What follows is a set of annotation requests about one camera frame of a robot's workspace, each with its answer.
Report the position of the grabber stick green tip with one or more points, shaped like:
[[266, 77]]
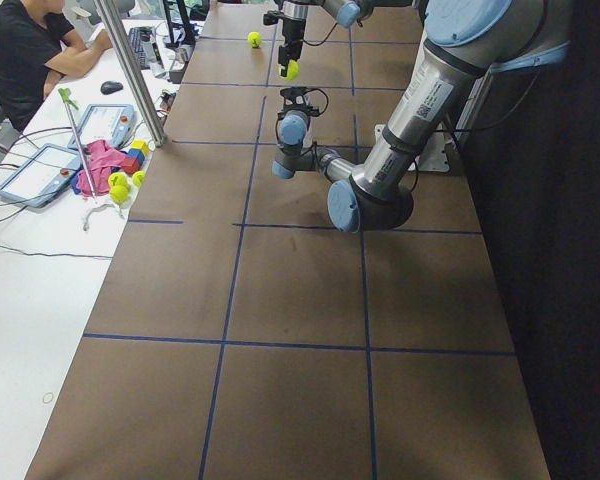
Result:
[[70, 106]]

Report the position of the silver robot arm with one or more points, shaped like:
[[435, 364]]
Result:
[[293, 16], [463, 40]]

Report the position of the far teach pendant tablet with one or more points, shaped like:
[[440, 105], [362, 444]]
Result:
[[110, 122]]

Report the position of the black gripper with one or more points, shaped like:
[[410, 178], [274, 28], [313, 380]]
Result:
[[291, 30]]

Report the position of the black keyboard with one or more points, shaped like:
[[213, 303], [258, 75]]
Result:
[[142, 42]]

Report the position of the tennis ball beside post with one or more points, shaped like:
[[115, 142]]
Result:
[[138, 178]]

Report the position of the yellow cube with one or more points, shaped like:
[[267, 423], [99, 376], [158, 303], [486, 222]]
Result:
[[142, 145]]

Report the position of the near teach pendant tablet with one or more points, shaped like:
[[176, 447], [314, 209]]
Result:
[[42, 177]]

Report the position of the blue cube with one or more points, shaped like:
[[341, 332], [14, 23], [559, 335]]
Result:
[[137, 155]]

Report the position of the aluminium frame post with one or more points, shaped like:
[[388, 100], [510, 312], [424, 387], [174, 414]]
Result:
[[144, 101]]

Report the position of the black computer mouse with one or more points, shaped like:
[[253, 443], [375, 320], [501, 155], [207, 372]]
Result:
[[110, 87]]

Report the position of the tennis ball on desk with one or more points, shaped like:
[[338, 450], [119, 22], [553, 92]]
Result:
[[118, 187]]

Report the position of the tennis ball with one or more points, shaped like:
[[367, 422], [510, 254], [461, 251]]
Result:
[[118, 187], [254, 39], [138, 178], [289, 72]]

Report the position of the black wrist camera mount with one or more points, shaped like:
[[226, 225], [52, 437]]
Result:
[[272, 17], [296, 98]]

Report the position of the teach pendant tablet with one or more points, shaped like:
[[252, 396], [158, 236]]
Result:
[[110, 122], [42, 177]]

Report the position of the seated person black shirt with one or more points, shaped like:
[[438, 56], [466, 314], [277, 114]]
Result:
[[38, 47]]

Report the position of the pink cloth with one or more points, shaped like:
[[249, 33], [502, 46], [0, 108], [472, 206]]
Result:
[[104, 160]]

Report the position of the red cube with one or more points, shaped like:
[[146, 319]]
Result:
[[130, 165]]

